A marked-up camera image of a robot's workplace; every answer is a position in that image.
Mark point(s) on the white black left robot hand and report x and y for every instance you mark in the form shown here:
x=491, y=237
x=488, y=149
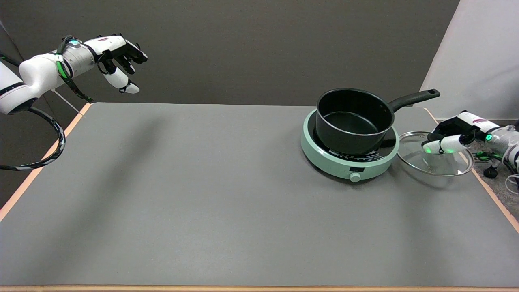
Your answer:
x=109, y=44

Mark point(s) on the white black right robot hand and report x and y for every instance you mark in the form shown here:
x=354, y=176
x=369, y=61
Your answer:
x=450, y=142

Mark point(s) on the glass pot lid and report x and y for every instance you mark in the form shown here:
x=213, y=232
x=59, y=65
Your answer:
x=413, y=156

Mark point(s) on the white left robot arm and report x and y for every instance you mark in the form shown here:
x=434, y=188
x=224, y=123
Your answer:
x=36, y=75

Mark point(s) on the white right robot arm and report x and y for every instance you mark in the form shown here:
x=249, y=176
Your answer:
x=509, y=142

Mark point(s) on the grey floor vent grille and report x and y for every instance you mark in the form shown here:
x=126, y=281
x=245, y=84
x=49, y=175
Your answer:
x=482, y=161

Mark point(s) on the chair leg with black caster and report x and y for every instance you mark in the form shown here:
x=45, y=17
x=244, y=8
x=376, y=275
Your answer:
x=490, y=172

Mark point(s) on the mint green induction cooker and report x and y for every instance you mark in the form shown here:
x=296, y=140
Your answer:
x=344, y=164

